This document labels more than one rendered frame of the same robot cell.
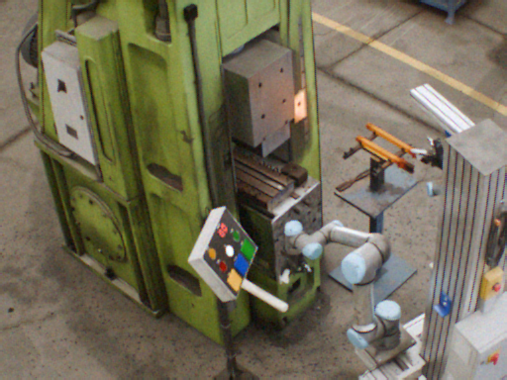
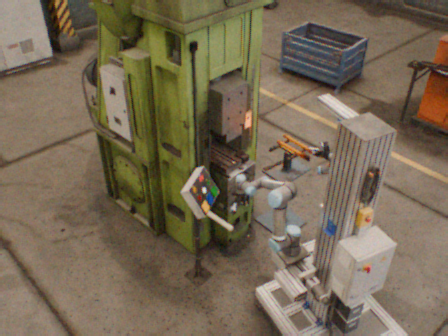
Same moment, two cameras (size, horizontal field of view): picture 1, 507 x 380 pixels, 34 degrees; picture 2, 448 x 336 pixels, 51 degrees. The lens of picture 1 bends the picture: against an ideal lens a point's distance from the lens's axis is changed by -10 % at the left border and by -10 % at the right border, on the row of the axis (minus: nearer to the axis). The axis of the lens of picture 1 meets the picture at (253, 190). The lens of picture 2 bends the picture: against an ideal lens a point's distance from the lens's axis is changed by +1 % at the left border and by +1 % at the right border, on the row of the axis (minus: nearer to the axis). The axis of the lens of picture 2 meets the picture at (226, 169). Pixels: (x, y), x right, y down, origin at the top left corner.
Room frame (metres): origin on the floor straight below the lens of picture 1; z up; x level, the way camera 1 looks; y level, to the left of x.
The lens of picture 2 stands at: (0.01, 0.08, 3.52)
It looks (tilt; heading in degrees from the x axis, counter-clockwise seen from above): 37 degrees down; 358
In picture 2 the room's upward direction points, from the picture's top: 1 degrees clockwise
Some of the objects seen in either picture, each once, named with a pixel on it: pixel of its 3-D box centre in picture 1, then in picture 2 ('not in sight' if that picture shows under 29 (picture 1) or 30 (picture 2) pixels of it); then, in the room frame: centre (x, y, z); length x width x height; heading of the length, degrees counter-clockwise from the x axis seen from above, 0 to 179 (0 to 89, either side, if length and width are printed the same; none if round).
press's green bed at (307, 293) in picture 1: (263, 268); (220, 210); (3.58, -0.02, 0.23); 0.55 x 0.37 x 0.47; 44
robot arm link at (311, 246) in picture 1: (311, 244); (250, 188); (2.75, -0.22, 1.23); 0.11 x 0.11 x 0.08; 34
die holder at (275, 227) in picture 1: (258, 210); (220, 176); (3.58, -0.02, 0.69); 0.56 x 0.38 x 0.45; 44
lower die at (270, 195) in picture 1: (249, 179); (217, 157); (3.53, 0.02, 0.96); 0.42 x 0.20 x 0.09; 44
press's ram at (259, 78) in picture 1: (246, 79); (220, 98); (3.56, -0.02, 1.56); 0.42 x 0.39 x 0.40; 44
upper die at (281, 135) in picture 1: (244, 124); (217, 125); (3.53, 0.02, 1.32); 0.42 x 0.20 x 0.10; 44
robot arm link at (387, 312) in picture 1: (386, 317); (292, 235); (2.48, -0.54, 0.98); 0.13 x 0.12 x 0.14; 124
